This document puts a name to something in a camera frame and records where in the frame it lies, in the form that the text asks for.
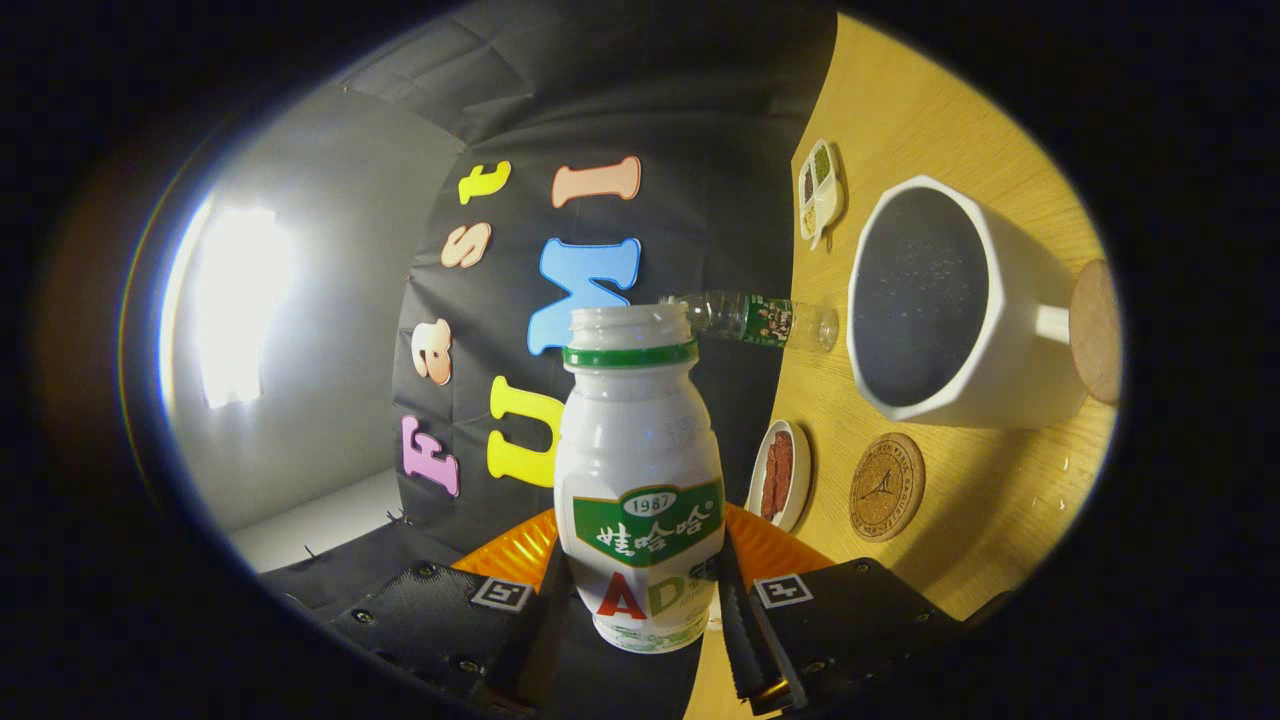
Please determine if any round cork coaster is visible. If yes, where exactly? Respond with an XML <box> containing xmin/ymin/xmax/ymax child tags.
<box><xmin>849</xmin><ymin>432</ymin><xmax>927</xmax><ymax>543</ymax></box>

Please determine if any white cup cork-tipped handle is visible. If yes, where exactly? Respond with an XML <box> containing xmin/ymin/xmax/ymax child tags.
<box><xmin>847</xmin><ymin>175</ymin><xmax>1123</xmax><ymax>431</ymax></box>

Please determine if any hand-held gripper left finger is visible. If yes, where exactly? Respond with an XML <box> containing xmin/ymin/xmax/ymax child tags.
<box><xmin>330</xmin><ymin>508</ymin><xmax>573</xmax><ymax>716</ymax></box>

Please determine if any white divided dish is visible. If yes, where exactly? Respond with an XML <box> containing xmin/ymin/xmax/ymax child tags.
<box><xmin>797</xmin><ymin>139</ymin><xmax>846</xmax><ymax>251</ymax></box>

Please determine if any clear plastic water bottle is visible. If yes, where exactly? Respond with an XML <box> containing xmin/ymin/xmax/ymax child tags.
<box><xmin>660</xmin><ymin>290</ymin><xmax>841</xmax><ymax>353</ymax></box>

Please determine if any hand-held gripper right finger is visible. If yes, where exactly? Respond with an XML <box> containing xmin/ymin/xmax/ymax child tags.
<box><xmin>715</xmin><ymin>503</ymin><xmax>966</xmax><ymax>716</ymax></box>

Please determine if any white round plate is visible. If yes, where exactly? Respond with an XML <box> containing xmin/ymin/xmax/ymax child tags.
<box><xmin>746</xmin><ymin>420</ymin><xmax>812</xmax><ymax>533</ymax></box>

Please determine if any white juice bottle green label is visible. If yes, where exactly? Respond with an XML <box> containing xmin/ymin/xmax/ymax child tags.
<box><xmin>553</xmin><ymin>303</ymin><xmax>726</xmax><ymax>655</ymax></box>

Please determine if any ceiling light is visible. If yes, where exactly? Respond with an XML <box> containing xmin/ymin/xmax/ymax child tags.
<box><xmin>195</xmin><ymin>205</ymin><xmax>296</xmax><ymax>409</ymax></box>

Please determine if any wooden table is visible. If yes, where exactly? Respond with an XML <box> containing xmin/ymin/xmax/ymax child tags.
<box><xmin>685</xmin><ymin>12</ymin><xmax>1121</xmax><ymax>720</ymax></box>

